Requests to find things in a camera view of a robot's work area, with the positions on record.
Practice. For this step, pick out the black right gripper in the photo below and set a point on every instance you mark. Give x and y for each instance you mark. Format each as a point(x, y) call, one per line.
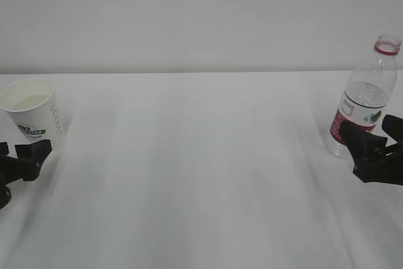
point(374, 162)

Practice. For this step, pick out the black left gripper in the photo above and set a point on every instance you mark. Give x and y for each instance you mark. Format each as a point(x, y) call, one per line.
point(27, 166)

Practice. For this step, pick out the clear water bottle red label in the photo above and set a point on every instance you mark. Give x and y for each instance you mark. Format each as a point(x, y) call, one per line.
point(367, 92)

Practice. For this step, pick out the white paper cup green logo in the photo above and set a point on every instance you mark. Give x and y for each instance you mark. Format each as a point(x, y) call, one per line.
point(33, 108)

